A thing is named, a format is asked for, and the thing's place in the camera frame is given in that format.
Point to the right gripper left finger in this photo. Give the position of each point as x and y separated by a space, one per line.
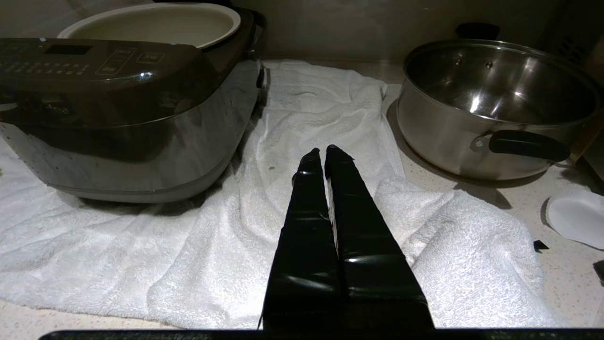
306 245

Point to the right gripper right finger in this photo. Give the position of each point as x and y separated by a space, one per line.
373 255

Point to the silver rice cooker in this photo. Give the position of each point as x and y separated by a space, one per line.
127 123

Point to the white terry towel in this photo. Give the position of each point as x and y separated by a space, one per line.
198 245

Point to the small black scrap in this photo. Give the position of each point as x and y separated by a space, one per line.
540 245

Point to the white inner cooking pot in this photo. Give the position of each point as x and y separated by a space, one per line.
155 23

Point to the stainless steel pot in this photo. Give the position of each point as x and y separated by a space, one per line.
490 108

